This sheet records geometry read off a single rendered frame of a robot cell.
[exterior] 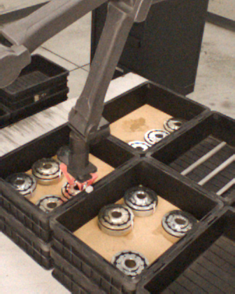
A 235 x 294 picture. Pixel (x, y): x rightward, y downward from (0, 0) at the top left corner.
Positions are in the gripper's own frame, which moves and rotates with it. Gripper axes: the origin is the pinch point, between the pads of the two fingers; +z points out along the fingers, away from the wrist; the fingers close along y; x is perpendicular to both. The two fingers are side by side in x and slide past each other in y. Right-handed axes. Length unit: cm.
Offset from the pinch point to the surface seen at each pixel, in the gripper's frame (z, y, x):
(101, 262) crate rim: -5.6, -30.4, 16.2
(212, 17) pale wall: 79, 193, -318
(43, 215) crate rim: -5.8, -8.9, 18.7
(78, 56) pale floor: 86, 210, -165
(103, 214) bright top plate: 0.8, -13.2, 0.6
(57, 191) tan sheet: 4.1, 5.8, 3.6
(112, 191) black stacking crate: -1.3, -8.9, -6.3
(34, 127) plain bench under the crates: 17, 56, -21
